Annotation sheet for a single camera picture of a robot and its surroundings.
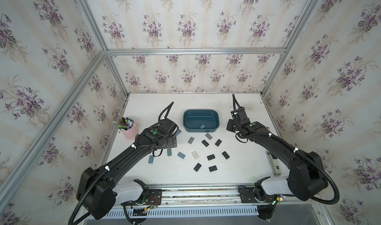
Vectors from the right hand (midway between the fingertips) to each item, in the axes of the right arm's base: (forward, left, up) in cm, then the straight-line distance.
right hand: (233, 125), depth 88 cm
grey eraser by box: (-2, +14, -11) cm, 18 cm away
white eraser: (-14, +23, -11) cm, 29 cm away
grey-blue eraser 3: (-15, +31, -12) cm, 37 cm away
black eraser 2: (-6, +8, -11) cm, 15 cm away
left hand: (-13, +38, 0) cm, 40 cm away
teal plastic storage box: (+11, +25, -11) cm, 29 cm away
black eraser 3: (-16, +13, -11) cm, 23 cm away
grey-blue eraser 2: (+1, +34, -11) cm, 36 cm away
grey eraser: (-18, +49, -11) cm, 53 cm away
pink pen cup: (-2, +65, -2) cm, 65 cm away
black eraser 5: (-22, +21, -10) cm, 32 cm away
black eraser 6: (-22, +13, -11) cm, 28 cm away
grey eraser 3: (+5, +18, -9) cm, 21 cm away
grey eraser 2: (-5, +26, -11) cm, 28 cm away
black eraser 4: (-14, +4, -12) cm, 19 cm away
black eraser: (-7, +16, -11) cm, 21 cm away
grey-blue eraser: (-13, +39, -11) cm, 42 cm away
